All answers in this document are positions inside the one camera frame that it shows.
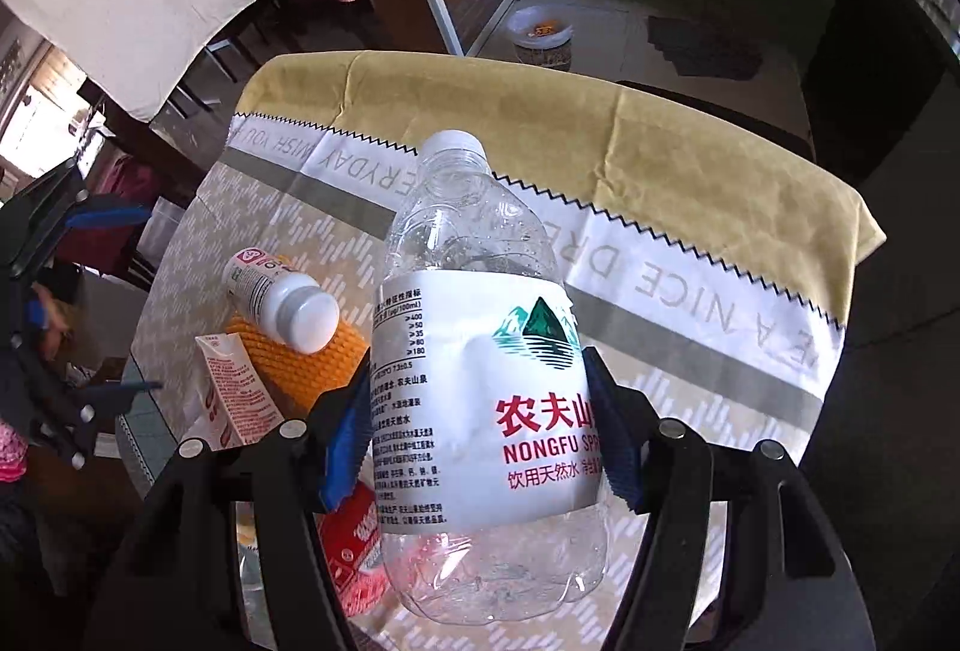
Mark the orange foam fruit net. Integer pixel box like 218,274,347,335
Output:
226,314,370,417

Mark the small red drink carton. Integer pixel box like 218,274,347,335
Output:
317,482,389,617

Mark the white bowl on floor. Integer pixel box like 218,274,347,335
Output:
506,6,574,73

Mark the patterned beige yellow tablecloth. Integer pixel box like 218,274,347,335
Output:
122,52,884,484

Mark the clear Nongfu water bottle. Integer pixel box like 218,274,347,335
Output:
371,130,607,625

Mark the white red milk carton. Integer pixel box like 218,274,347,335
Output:
195,334,283,451

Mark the small white plastic bottle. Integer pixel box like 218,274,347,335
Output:
221,247,340,355

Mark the left hand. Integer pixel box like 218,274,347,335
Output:
28,282,70,362

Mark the dark floor mat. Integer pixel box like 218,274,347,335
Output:
646,16,763,80

